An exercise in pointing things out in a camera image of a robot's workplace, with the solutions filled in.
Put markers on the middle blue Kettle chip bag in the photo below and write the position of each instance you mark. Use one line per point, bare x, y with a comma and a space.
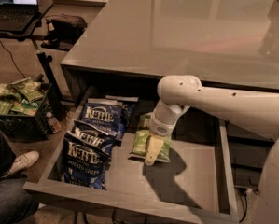
93, 137

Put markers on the small bottle beside crate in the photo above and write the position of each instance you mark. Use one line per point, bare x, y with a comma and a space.
53, 123

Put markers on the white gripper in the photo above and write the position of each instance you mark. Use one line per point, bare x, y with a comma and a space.
161, 128

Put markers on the blue kettle chip bag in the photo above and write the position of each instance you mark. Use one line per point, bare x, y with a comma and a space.
103, 114
83, 165
93, 137

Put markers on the black laptop stand table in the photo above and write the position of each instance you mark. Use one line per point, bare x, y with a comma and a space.
43, 7

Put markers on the dark bag on floor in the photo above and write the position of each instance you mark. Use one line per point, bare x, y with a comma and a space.
63, 31

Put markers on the person leg in jeans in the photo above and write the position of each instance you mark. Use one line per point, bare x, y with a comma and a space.
16, 204

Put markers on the hidden back blue chip bag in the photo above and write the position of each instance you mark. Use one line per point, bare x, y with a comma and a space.
128, 104

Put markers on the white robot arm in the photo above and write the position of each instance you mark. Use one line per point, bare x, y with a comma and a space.
254, 111

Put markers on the black plastic crate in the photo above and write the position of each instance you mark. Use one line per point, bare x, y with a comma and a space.
24, 128

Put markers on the green chip bag in crate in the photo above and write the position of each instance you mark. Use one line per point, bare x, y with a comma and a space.
31, 90

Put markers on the white sneaker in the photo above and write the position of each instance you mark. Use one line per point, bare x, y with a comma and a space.
22, 162

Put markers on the closed lower grey drawers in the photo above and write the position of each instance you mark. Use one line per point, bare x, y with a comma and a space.
248, 153

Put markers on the front blue Kettle chip bag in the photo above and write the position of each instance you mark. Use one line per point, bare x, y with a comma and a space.
83, 165

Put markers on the green jalapeno chip bag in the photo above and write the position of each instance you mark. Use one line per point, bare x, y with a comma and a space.
140, 140

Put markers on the open grey top drawer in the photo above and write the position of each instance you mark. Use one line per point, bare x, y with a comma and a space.
195, 187

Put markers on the rear blue Kettle chip bag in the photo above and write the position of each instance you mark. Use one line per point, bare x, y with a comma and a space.
103, 114

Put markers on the black laptop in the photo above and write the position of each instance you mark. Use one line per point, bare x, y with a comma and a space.
16, 15

